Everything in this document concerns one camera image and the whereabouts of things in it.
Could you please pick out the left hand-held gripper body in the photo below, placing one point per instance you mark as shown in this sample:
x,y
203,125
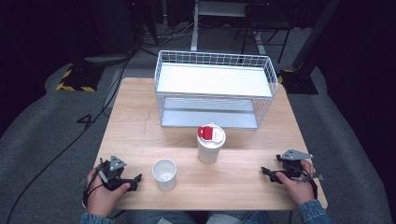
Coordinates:
x,y
116,163

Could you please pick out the dark slanted post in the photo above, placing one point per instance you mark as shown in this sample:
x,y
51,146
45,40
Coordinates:
x,y
314,34

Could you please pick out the person's right leg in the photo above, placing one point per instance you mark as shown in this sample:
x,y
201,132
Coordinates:
x,y
246,218

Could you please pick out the black yellow striped base plate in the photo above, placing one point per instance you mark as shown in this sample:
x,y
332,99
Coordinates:
x,y
300,82
79,79

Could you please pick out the white metal stand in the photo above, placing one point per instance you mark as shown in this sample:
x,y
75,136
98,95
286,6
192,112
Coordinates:
x,y
194,34

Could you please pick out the person's left hand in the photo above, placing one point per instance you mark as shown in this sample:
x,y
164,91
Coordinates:
x,y
101,200

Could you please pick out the black metal chair frame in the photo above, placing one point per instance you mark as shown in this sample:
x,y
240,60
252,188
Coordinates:
x,y
267,18

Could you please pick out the person's right hand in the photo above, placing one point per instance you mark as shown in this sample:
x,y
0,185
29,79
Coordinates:
x,y
300,191

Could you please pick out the person's left leg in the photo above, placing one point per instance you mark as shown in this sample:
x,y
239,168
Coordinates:
x,y
155,217

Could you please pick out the person's leg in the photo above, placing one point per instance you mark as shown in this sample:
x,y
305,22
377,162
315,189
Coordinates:
x,y
246,218
155,217

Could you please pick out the white cup with red lid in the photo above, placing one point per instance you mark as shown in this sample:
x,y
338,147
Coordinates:
x,y
210,149

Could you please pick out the grey table edge bracket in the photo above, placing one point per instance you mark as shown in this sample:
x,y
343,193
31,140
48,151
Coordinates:
x,y
320,177

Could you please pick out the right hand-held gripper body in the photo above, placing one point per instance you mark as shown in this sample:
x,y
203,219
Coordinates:
x,y
294,155

